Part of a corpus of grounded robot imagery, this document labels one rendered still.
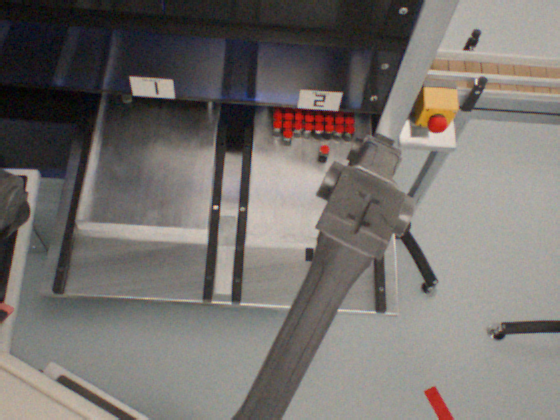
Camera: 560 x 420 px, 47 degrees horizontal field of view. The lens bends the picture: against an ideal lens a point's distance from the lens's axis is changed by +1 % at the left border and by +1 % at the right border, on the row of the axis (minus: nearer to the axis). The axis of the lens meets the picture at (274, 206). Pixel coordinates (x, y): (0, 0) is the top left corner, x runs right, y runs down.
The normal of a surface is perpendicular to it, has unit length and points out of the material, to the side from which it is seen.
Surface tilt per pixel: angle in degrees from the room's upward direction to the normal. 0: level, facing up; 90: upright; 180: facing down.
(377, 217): 26
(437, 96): 0
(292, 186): 0
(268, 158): 0
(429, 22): 90
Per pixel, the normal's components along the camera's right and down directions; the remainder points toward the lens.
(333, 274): -0.19, 0.21
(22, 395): 0.37, -0.85
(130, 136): 0.07, -0.45
